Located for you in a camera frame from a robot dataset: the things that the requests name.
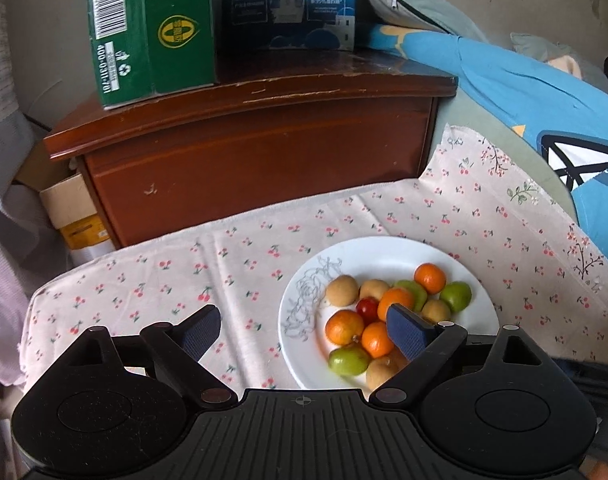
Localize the white floral plate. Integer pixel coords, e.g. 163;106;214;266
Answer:
279;236;500;391

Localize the round red cherry tomato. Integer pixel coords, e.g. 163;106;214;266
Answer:
356;296;381;323

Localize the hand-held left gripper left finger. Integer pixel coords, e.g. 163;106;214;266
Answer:
48;304;235;409

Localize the cherry print tablecloth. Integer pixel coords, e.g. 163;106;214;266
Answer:
16;124;608;396

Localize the open cardboard box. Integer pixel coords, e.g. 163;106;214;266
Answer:
14;140;117;266

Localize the brown longan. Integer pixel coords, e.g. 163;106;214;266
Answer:
421;299;452;323
359;279;391;302
325;275;359;307
365;357;399;391

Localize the sage green bed sheet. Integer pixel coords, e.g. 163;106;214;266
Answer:
431;82;580;223

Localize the green carton box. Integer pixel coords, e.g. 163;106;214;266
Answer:
85;0;219;110

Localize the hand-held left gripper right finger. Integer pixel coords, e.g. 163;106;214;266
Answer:
368;303;557;408

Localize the pale purple cloth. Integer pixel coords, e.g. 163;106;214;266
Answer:
0;110;74;386

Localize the grey green pillow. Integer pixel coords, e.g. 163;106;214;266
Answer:
363;0;490;43
510;32;585;78

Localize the blue printed blanket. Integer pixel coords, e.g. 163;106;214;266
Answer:
366;22;608;268

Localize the brown wooden nightstand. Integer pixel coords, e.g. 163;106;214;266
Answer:
44;47;459;248

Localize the oblong green jujube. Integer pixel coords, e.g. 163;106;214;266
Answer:
394;280;428;311

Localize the blue carton box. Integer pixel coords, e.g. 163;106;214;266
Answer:
209;0;359;52

